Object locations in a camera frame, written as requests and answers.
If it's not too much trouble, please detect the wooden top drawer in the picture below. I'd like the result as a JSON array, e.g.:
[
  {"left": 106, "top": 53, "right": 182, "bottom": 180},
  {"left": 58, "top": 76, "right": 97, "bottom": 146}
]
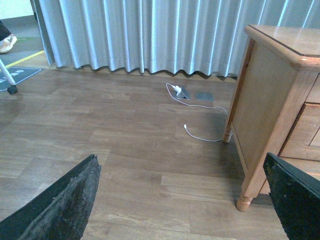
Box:
[{"left": 280, "top": 103, "right": 320, "bottom": 161}]

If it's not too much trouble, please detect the grey pleated curtain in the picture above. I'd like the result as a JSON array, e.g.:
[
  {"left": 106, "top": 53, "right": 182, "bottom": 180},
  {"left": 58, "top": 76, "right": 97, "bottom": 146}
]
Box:
[{"left": 34, "top": 0, "right": 320, "bottom": 77}]

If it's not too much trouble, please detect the white cart leg with caster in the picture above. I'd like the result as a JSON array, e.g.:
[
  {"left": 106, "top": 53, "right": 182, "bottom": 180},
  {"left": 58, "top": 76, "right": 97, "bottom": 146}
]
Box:
[{"left": 0, "top": 59, "right": 18, "bottom": 95}]

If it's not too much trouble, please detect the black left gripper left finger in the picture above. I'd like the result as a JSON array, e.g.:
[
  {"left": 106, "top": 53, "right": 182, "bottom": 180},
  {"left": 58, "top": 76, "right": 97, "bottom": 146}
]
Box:
[{"left": 0, "top": 154, "right": 102, "bottom": 240}]

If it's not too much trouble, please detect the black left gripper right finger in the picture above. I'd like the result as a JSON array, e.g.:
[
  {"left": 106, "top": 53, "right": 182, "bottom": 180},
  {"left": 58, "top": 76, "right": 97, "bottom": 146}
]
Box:
[{"left": 263, "top": 152, "right": 320, "bottom": 240}]

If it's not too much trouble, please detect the wooden nightstand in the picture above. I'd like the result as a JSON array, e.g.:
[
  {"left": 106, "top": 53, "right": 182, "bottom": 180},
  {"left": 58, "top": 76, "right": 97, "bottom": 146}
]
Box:
[{"left": 222, "top": 24, "right": 320, "bottom": 212}]

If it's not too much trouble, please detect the white charger plug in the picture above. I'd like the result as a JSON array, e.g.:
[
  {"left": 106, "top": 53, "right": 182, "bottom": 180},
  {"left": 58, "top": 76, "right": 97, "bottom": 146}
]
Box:
[{"left": 173, "top": 85, "right": 182, "bottom": 93}]

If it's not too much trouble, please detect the closed grey floor outlet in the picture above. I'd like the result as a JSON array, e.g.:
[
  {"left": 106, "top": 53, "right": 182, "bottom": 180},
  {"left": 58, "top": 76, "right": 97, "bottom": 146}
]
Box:
[{"left": 195, "top": 92, "right": 214, "bottom": 102}]

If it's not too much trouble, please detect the open grey floor outlet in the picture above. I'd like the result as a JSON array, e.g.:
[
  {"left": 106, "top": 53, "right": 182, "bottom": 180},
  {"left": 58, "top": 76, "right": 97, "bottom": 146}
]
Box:
[{"left": 175, "top": 86, "right": 191, "bottom": 100}]

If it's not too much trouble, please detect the person's foot in sneaker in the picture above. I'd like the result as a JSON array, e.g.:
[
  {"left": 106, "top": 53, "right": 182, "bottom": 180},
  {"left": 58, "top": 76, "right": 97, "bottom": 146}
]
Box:
[{"left": 0, "top": 21, "right": 18, "bottom": 54}]

